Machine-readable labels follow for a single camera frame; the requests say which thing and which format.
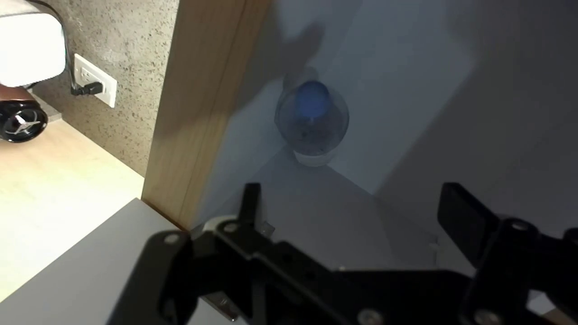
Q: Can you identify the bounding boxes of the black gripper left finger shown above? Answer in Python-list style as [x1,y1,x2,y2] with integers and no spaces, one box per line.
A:
[106,181,362,325]

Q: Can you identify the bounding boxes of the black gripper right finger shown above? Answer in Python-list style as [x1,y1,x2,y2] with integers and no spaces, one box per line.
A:
[435,181,578,325]

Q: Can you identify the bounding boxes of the clear water bottle blue cap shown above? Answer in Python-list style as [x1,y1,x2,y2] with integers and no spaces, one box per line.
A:
[274,78,352,170]

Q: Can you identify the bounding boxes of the grey open cabinet door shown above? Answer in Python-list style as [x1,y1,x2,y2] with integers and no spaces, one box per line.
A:
[0,197,200,325]

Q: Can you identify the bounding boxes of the black power plug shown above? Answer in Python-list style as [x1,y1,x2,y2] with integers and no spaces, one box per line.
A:
[68,80,104,98]

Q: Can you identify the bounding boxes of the brown black blender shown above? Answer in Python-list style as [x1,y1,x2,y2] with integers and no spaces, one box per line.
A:
[0,83,50,145]

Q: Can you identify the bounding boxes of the white cube appliance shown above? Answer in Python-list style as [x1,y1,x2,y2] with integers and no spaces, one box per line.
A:
[0,11,66,89]

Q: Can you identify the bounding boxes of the white wall outlet with plug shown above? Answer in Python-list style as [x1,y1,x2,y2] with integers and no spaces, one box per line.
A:
[70,53,119,110]

